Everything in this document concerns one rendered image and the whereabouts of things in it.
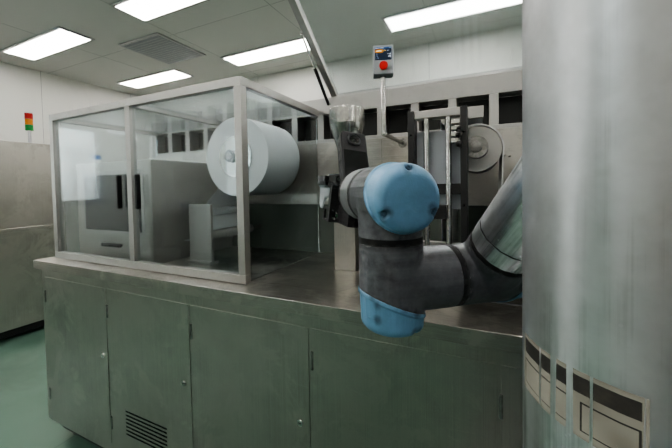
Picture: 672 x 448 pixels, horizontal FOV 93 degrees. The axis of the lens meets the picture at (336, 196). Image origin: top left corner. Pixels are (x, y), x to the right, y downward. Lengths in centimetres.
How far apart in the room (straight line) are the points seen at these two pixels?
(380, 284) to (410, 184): 11
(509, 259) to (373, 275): 14
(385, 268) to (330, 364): 70
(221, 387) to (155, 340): 34
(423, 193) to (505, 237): 9
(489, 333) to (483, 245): 47
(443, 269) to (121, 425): 166
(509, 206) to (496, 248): 5
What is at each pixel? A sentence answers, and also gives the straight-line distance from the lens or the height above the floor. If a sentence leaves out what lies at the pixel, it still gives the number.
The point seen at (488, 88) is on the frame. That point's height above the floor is 160.
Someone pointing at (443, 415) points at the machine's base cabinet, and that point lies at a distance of 99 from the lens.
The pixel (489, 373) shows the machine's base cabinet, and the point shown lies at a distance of 92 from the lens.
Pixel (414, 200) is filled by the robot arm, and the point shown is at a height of 121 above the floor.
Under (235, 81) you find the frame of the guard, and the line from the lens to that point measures 118.
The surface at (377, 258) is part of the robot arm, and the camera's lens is 36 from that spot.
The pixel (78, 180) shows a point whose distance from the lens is 192.
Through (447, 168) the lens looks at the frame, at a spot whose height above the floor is 127.
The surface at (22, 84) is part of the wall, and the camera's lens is 582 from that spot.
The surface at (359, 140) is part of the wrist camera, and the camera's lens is 55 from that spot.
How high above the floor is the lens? 123
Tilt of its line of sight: 2 degrees down
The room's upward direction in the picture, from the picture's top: 1 degrees counter-clockwise
